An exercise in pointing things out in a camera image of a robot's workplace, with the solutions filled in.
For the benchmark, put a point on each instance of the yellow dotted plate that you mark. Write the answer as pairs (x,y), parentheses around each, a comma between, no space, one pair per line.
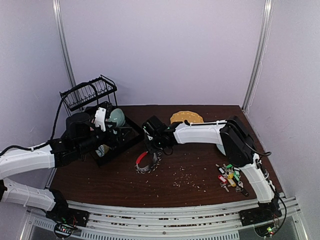
(190,116)

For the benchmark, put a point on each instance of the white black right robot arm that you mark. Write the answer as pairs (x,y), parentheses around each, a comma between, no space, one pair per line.
(239,148)

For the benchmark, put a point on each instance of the green key tag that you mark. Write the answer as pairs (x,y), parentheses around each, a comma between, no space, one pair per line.
(228,166)

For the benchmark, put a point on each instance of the light blue flower plate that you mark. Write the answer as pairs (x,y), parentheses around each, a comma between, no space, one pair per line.
(220,147)

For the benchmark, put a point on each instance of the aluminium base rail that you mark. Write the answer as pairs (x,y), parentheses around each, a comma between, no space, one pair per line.
(207,222)

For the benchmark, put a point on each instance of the yellow key tag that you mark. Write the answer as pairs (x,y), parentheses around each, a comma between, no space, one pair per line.
(230,178)

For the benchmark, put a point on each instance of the red handled key ring holder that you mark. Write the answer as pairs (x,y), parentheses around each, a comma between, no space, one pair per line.
(148,162)

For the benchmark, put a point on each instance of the right aluminium frame post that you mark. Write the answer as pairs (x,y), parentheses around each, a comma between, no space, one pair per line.
(260,51)

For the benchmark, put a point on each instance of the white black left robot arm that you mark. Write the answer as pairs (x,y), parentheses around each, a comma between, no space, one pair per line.
(17,159)

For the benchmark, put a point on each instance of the black wire dish rack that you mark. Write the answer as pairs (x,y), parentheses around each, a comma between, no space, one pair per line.
(101,92)

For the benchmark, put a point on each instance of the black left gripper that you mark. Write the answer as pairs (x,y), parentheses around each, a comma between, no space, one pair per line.
(110,130)

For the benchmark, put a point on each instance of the aluminium frame post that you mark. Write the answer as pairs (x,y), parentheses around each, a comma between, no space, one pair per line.
(260,51)
(63,42)

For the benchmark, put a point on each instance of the blue patterned bowl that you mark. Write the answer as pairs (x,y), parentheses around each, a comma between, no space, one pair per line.
(102,150)

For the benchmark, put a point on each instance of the left aluminium frame post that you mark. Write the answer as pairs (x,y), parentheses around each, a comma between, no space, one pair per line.
(63,42)

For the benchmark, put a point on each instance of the black key tag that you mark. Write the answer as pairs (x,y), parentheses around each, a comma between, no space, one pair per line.
(221,170)

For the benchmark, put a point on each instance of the green ceramic bowl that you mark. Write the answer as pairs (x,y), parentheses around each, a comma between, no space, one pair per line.
(117,116)

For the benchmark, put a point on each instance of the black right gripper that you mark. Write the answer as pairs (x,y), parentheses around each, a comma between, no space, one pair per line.
(152,146)

